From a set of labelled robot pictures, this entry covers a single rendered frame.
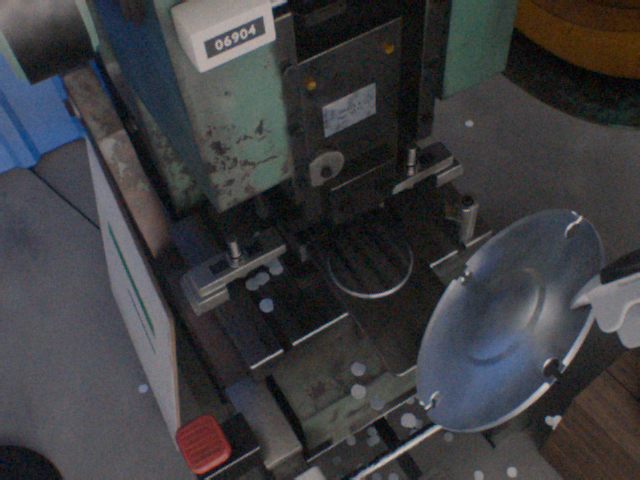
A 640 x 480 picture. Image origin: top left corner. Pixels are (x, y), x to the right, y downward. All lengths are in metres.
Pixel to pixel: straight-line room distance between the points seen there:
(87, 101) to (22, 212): 1.12
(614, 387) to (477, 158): 0.93
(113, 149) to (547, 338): 0.75
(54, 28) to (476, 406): 0.56
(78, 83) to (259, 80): 0.59
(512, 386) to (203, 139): 0.40
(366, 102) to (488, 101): 1.51
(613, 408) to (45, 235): 1.56
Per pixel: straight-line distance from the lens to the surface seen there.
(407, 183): 1.20
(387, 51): 0.83
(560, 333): 0.78
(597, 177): 2.24
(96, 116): 1.22
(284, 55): 0.70
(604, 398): 1.51
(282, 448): 1.11
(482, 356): 0.85
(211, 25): 0.58
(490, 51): 0.89
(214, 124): 0.70
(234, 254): 1.10
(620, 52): 0.98
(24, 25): 0.62
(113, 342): 1.99
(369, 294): 1.04
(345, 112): 0.86
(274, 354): 1.10
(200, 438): 1.01
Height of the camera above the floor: 1.70
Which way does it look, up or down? 57 degrees down
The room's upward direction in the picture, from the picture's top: 5 degrees counter-clockwise
